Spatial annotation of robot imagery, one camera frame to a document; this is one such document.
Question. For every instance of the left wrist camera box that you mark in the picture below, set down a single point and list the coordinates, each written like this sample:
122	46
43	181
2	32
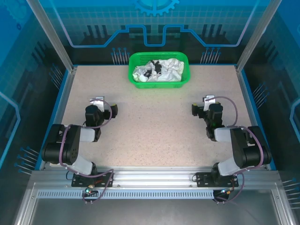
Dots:
99	104

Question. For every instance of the aluminium frame post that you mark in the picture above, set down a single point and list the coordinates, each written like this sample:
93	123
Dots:
54	35
257	35

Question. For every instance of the small connector with LED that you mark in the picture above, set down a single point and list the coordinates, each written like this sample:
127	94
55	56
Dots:
89	189
228	191

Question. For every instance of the green plastic basket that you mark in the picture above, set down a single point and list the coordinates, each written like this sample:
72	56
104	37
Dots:
159	85

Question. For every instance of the white t-shirt with black print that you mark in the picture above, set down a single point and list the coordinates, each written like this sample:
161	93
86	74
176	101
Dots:
168	75

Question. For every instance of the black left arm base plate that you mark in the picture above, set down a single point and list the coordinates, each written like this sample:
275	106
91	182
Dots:
79	180

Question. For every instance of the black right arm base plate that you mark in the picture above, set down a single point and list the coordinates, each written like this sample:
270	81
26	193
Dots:
204	180

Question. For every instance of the aluminium mounting rail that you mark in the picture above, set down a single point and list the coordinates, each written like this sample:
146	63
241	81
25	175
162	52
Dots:
152	178

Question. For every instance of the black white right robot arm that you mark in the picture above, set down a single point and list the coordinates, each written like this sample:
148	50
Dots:
241	145

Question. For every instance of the aluminium side rail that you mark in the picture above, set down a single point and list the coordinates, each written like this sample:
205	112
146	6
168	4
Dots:
61	117
251	117

